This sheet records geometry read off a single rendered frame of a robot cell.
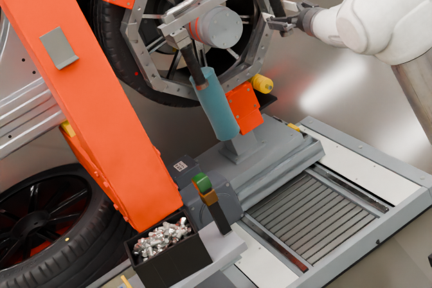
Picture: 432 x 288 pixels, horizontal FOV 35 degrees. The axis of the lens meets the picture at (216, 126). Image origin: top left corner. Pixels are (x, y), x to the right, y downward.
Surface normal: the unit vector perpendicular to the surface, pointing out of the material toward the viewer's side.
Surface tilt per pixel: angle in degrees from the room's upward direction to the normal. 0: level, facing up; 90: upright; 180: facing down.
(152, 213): 90
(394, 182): 0
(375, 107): 0
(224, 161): 0
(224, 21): 90
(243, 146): 90
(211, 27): 90
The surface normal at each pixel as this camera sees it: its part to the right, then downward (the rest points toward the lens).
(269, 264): -0.37, -0.80
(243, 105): 0.44, 0.29
